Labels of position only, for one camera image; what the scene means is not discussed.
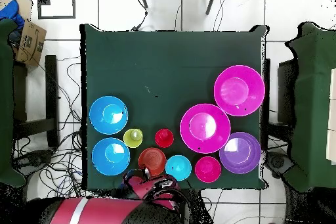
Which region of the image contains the orange bowl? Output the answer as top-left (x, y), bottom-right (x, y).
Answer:
top-left (138, 146), bottom-right (167, 177)

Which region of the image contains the stack of small blue bowls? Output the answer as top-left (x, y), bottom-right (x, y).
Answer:
top-left (165, 154), bottom-right (192, 182)

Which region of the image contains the red cup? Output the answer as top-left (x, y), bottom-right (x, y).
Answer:
top-left (154, 128), bottom-right (175, 148)

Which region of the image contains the large pink bowl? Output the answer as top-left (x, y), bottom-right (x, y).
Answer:
top-left (213, 64), bottom-right (266, 118)
top-left (179, 103), bottom-right (232, 154)

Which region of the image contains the yellow cup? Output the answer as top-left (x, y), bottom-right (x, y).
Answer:
top-left (123, 128), bottom-right (144, 148)

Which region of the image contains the dark green table cloth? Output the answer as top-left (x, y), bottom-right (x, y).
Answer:
top-left (79, 23), bottom-right (270, 190)

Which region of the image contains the large blue bowl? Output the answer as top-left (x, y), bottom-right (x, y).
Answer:
top-left (89, 95), bottom-right (129, 135)
top-left (91, 137), bottom-right (131, 177)

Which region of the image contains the small crimson bowl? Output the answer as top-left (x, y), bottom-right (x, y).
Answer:
top-left (194, 156), bottom-right (222, 183)

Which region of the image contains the purple bowl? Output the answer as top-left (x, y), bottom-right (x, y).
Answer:
top-left (219, 131), bottom-right (263, 175)

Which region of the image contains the green covered side table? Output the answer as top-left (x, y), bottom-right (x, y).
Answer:
top-left (0, 18), bottom-right (27, 188)
top-left (284, 22), bottom-right (336, 192)

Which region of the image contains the printed cardboard box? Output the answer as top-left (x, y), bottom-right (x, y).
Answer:
top-left (14, 20), bottom-right (47, 68)

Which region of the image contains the plain cardboard box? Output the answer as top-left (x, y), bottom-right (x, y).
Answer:
top-left (0, 0), bottom-right (33, 21)

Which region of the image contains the blue cloth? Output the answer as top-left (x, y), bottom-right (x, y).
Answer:
top-left (0, 0), bottom-right (26, 30)

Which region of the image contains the tangle of floor cables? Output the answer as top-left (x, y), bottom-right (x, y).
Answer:
top-left (11, 55), bottom-right (90, 198)

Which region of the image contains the black cable with plug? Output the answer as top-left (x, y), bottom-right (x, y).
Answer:
top-left (131, 0), bottom-right (149, 32)

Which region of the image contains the black bench frame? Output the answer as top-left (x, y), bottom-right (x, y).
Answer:
top-left (262, 58), bottom-right (299, 151)
top-left (12, 55), bottom-right (60, 148)

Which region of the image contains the black pedestal foot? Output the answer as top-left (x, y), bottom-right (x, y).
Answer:
top-left (264, 151), bottom-right (295, 177)
top-left (14, 149), bottom-right (54, 173)

